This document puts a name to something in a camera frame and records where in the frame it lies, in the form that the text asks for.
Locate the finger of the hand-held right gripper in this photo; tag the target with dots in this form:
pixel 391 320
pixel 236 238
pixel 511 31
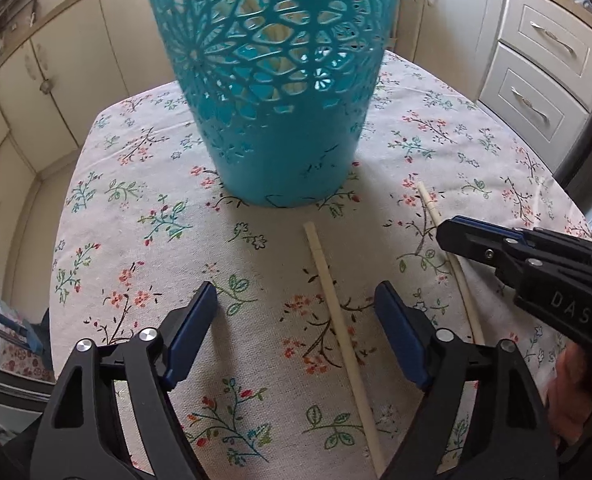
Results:
pixel 468 245
pixel 491 230

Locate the teal perforated utensil holder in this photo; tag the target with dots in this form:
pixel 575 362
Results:
pixel 276 150

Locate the light wooden chopstick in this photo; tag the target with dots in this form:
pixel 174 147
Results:
pixel 276 35
pixel 468 300
pixel 333 310

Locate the cream kitchen cabinets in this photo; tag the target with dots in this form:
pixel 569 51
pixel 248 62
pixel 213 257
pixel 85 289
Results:
pixel 75 60

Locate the person's right hand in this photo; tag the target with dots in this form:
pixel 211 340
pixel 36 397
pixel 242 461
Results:
pixel 576 400

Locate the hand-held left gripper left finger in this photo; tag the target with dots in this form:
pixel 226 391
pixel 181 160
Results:
pixel 190 330

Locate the floral print tablecloth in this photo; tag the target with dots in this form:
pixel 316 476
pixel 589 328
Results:
pixel 175 240

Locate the grey metal chair frame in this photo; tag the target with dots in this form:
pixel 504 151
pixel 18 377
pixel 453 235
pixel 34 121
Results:
pixel 5 382

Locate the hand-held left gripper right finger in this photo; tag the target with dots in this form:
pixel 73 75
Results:
pixel 401 330

